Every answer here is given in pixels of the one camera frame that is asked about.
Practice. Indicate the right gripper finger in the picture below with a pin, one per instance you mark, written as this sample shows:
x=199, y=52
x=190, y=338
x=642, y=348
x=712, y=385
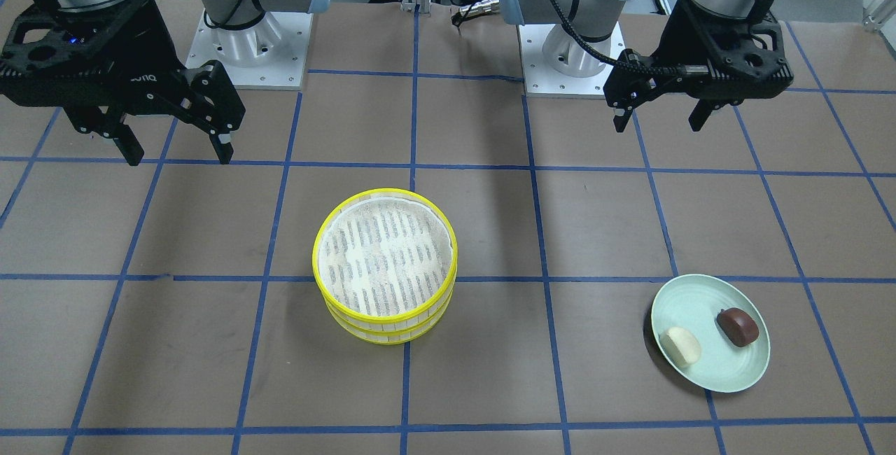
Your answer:
x=222, y=144
x=112, y=127

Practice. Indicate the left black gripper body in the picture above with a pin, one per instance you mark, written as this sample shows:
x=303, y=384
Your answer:
x=670, y=45

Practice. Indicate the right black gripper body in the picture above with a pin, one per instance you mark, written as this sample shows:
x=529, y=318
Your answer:
x=150, y=56

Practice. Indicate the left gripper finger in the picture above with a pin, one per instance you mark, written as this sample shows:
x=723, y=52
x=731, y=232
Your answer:
x=622, y=117
x=700, y=113

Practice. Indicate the yellow steamer layer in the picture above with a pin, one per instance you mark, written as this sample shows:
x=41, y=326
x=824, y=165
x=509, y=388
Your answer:
x=385, y=255
x=402, y=331

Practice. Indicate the brown bun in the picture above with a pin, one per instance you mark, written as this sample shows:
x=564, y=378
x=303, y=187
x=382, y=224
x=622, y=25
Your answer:
x=739, y=327

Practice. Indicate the white bun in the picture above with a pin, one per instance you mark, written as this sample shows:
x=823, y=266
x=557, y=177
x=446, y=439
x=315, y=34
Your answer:
x=681, y=346

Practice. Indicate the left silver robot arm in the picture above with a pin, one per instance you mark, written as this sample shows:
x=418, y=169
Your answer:
x=591, y=22

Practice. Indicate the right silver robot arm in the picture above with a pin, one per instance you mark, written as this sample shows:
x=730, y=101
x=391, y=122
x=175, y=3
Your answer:
x=231, y=15

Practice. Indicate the light green plate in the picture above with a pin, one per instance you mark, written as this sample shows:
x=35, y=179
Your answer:
x=693, y=303

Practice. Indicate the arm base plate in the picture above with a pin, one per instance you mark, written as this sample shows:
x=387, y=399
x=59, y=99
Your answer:
x=555, y=66
x=270, y=55

